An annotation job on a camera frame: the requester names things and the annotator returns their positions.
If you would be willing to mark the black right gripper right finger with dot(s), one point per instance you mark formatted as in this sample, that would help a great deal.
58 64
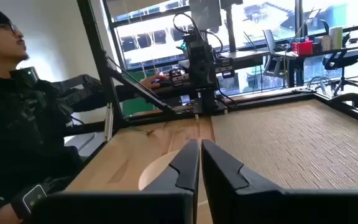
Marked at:
244 205

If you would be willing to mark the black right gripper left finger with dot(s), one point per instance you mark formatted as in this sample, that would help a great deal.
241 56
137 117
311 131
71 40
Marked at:
166 205

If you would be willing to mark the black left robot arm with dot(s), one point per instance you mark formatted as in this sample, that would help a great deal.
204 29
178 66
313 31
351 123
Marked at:
204 96

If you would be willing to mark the white ceramic bowl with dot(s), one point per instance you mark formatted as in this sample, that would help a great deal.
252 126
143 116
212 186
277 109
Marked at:
154 174

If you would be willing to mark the black monitor pole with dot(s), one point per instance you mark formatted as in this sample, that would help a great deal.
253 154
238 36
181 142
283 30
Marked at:
230 28

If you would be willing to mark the grey monitor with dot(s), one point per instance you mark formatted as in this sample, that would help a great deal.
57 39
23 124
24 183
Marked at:
205 14

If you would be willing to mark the beige woven placemat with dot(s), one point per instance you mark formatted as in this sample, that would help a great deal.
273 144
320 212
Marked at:
291 146

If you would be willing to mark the person's hand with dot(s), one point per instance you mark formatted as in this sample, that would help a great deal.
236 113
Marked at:
151 81

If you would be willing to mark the red storage box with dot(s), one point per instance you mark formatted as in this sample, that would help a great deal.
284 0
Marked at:
302 48

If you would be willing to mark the long dark desk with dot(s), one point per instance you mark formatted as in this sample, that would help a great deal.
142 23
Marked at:
322 53

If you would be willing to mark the green panel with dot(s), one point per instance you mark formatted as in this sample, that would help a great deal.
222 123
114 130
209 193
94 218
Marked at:
135 107

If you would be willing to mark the black office chair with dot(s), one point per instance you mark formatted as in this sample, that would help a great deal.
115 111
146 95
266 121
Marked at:
343 59

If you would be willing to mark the person's smartwatch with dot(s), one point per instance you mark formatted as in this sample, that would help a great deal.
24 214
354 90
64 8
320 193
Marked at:
31 197

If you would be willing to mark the person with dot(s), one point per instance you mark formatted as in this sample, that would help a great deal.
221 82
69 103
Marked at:
11 124

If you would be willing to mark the person's glasses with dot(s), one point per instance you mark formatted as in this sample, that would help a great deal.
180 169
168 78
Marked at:
9 27

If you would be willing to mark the silver aluminium bracket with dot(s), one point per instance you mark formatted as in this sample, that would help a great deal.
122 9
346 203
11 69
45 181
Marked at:
108 121

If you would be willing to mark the black aluminium rig frame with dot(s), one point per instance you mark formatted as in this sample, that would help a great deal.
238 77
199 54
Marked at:
95 46

